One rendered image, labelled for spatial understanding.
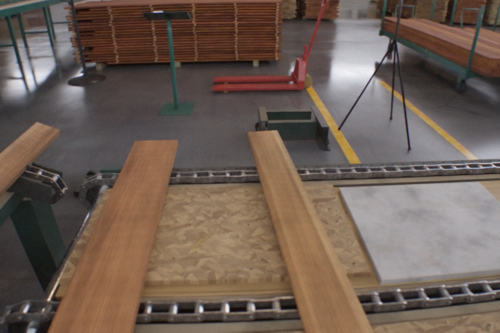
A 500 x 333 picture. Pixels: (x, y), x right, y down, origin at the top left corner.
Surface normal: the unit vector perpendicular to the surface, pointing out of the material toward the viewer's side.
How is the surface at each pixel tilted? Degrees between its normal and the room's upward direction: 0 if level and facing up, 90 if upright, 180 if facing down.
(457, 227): 0
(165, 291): 0
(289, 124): 90
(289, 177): 0
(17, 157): 22
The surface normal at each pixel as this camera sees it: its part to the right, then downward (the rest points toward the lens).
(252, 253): 0.00, -0.88
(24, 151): 0.37, -0.83
